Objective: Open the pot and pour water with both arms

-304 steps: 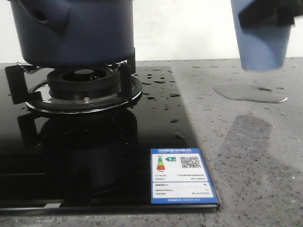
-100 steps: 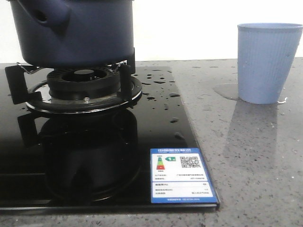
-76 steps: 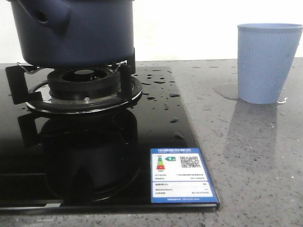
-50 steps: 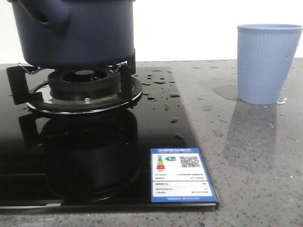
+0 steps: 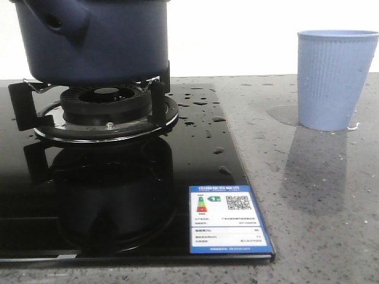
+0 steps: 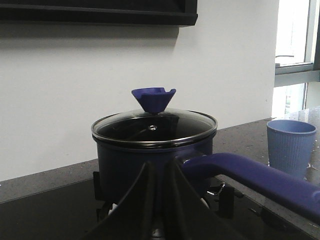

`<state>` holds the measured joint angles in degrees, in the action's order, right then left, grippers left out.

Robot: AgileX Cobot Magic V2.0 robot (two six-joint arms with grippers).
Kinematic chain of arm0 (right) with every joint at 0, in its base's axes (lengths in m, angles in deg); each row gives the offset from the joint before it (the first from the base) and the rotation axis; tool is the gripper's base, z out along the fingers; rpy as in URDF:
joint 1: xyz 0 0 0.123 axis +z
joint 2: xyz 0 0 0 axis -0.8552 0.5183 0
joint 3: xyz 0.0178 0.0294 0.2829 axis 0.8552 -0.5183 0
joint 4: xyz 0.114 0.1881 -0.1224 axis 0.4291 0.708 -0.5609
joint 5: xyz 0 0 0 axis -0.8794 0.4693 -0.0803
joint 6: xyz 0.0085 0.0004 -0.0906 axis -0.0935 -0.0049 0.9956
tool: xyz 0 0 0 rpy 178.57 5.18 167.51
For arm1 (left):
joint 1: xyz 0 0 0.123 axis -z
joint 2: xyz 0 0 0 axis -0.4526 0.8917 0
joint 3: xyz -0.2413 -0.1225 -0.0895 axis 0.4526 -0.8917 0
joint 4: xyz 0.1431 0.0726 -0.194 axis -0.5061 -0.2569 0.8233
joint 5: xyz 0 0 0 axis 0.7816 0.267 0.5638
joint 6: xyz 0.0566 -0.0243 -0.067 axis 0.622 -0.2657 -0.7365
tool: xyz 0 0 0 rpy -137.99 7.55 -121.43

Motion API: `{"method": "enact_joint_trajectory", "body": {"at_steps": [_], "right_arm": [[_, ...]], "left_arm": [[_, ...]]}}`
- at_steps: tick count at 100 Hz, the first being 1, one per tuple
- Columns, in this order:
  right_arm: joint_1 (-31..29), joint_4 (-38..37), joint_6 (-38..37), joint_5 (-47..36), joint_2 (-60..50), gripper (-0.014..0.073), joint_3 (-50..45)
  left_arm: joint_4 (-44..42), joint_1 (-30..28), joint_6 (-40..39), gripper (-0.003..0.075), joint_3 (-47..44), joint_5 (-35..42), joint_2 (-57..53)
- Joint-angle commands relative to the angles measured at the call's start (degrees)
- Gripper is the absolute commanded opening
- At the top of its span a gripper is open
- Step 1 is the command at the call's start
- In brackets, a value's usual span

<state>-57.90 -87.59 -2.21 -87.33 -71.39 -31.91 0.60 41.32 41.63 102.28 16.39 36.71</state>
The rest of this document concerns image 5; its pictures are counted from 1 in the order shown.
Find dark blue pot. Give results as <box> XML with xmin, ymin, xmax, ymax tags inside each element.
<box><xmin>14</xmin><ymin>1</ymin><xmax>169</xmax><ymax>86</ymax></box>

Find blue energy label sticker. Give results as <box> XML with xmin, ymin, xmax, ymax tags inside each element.
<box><xmin>189</xmin><ymin>185</ymin><xmax>274</xmax><ymax>255</ymax></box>

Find black right pot support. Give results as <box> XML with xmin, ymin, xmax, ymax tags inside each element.
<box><xmin>8</xmin><ymin>69</ymin><xmax>178</xmax><ymax>143</ymax></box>

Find light blue ribbed cup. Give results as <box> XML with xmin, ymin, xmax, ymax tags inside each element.
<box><xmin>297</xmin><ymin>30</ymin><xmax>378</xmax><ymax>131</ymax></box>

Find black glass gas stove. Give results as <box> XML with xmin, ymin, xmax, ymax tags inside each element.
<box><xmin>1</xmin><ymin>81</ymin><xmax>275</xmax><ymax>265</ymax></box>

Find black right gas burner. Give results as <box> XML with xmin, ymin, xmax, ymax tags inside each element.
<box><xmin>34</xmin><ymin>82</ymin><xmax>179</xmax><ymax>143</ymax></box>

